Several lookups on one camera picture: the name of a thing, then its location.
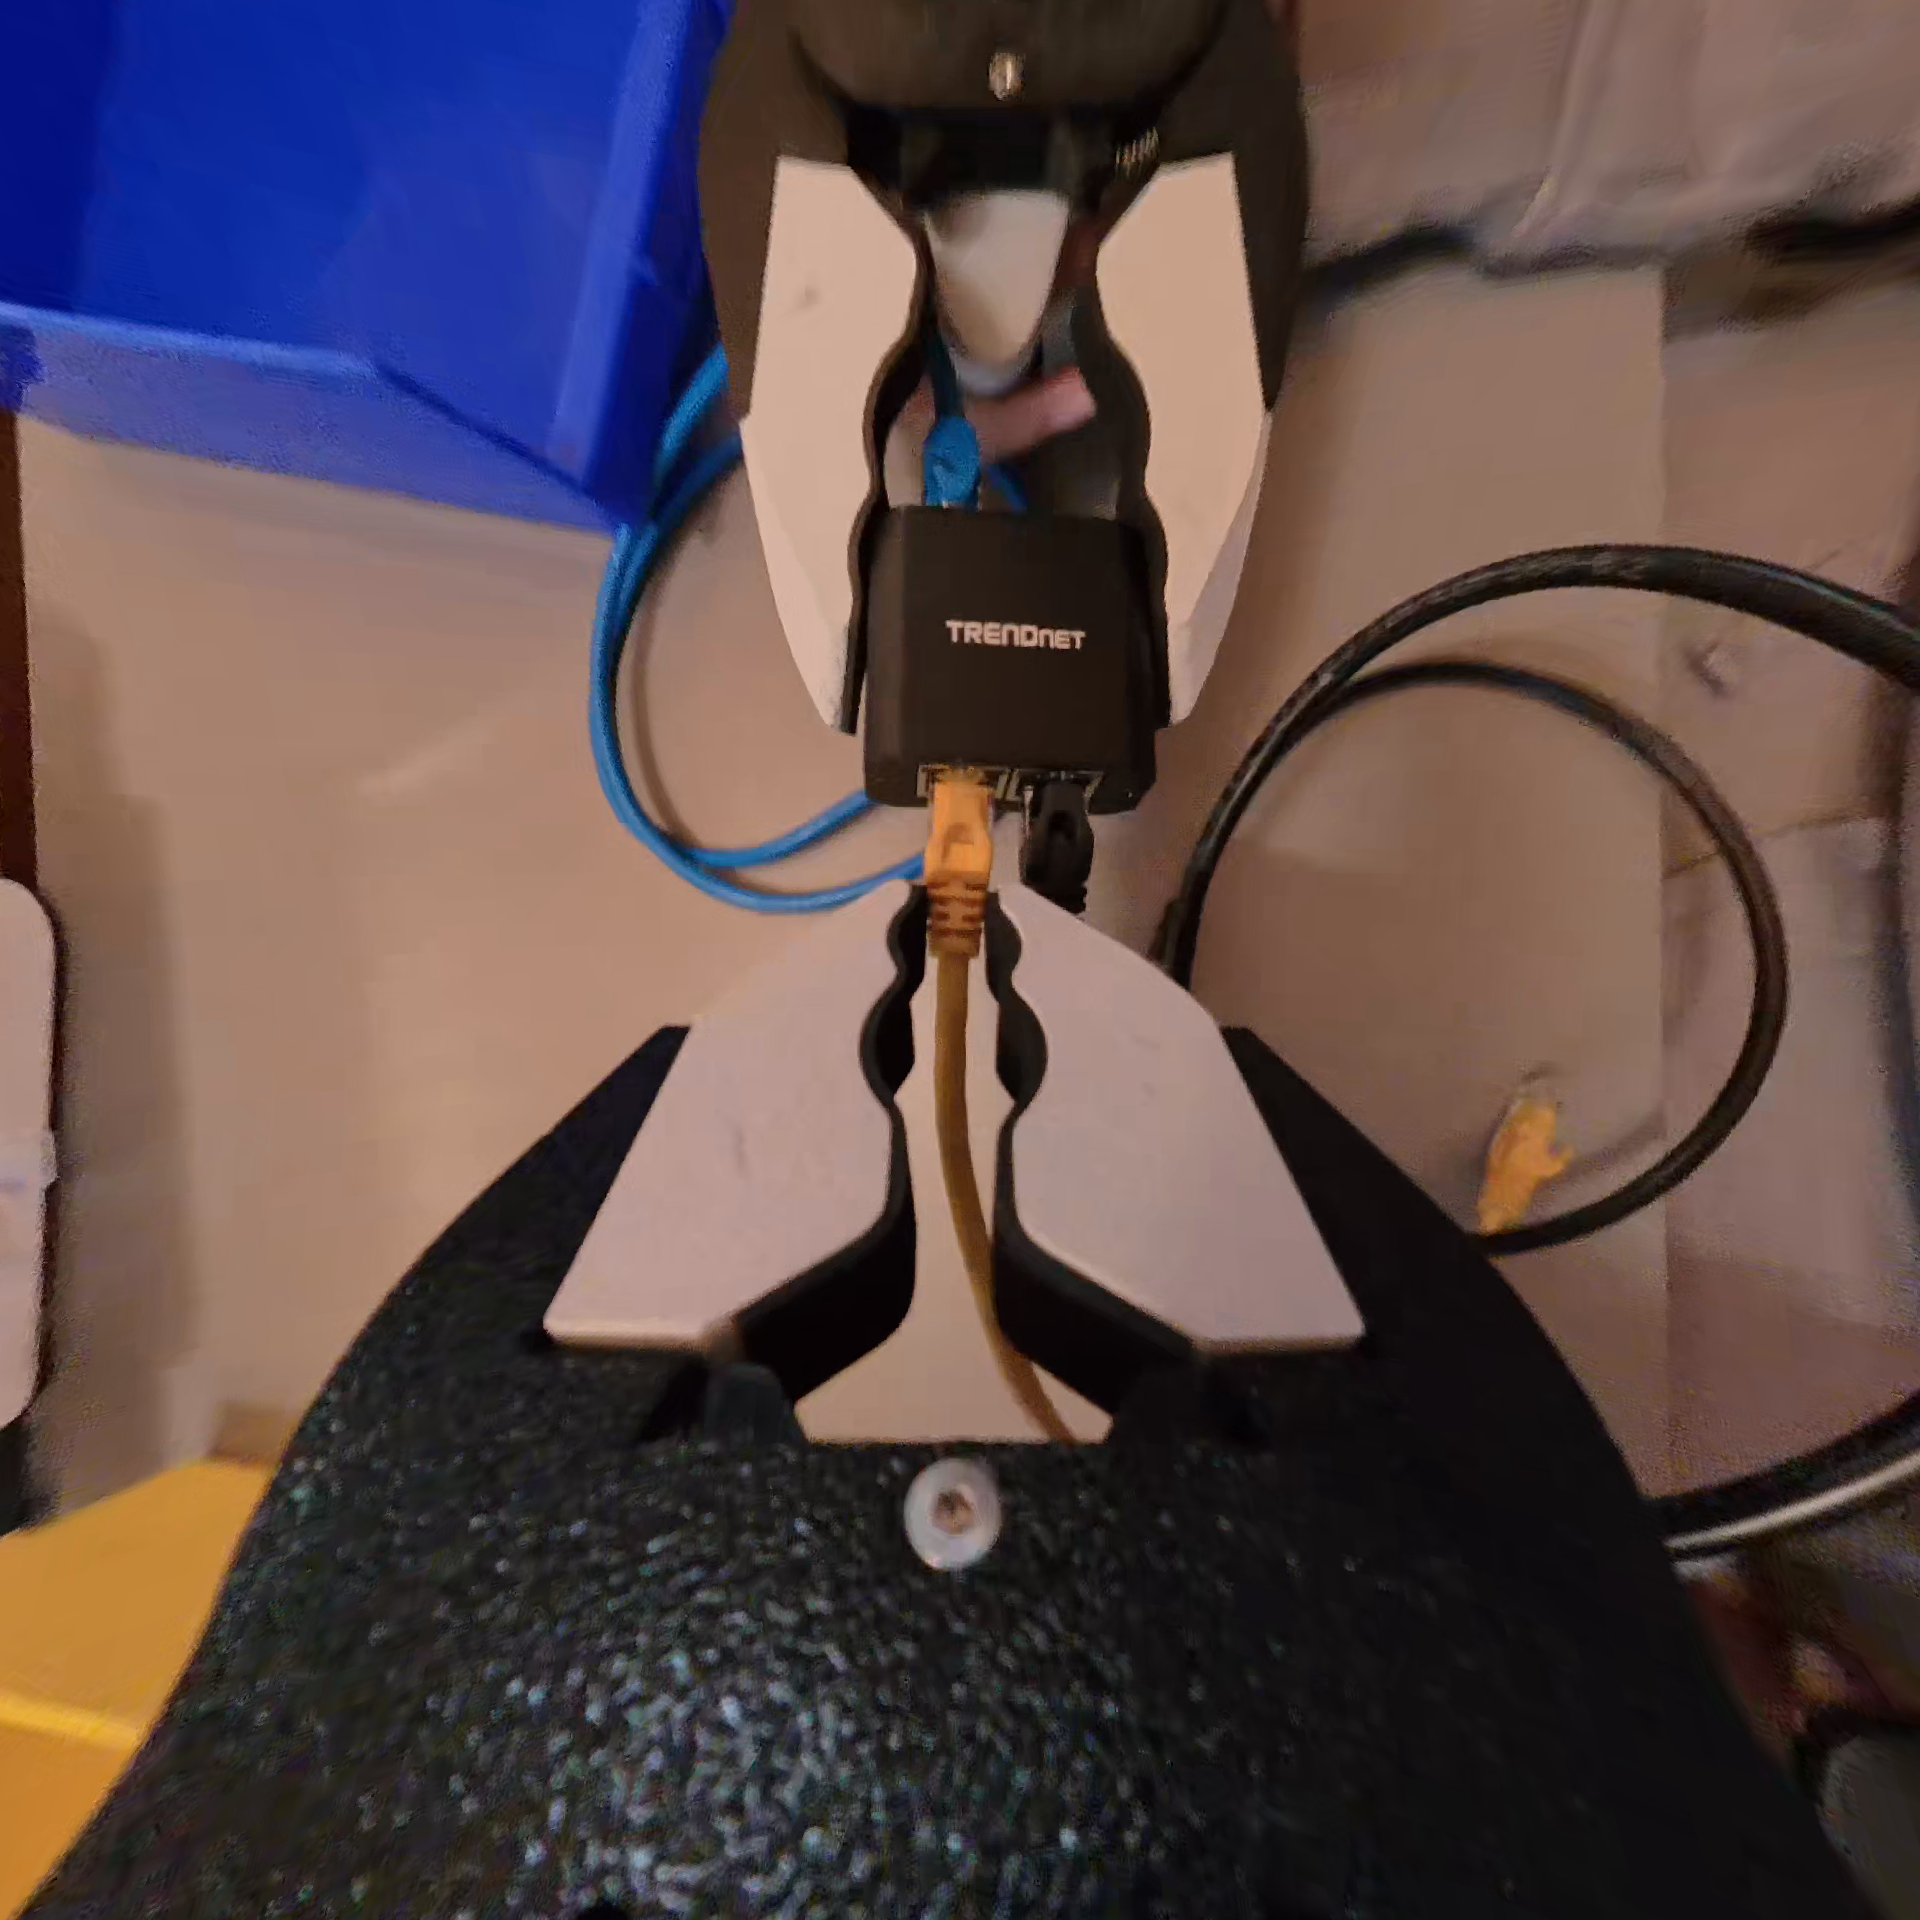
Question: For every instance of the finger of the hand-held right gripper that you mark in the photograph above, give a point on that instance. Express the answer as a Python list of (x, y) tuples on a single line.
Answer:
[(810, 390), (1201, 390)]

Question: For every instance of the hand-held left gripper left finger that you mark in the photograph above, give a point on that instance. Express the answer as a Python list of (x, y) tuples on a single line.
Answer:
[(735, 1141)]

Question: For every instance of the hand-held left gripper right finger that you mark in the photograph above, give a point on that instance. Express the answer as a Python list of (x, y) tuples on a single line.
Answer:
[(1171, 1155)]

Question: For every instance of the black network adapter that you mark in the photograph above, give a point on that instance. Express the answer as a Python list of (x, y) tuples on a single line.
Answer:
[(1014, 646)]

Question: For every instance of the blue plastic bin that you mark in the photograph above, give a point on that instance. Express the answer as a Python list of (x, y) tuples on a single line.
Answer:
[(346, 195)]

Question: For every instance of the grey desk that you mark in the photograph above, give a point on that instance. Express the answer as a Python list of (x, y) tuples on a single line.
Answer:
[(376, 781)]

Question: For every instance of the person's right hand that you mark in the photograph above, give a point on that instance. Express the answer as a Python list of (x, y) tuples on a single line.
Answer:
[(1043, 413)]

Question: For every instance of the clear document stand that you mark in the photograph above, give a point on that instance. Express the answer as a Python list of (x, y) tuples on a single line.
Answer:
[(18, 1141)]

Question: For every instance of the large yellow plastic bin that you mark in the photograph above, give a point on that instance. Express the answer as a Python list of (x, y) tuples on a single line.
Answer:
[(89, 1635)]

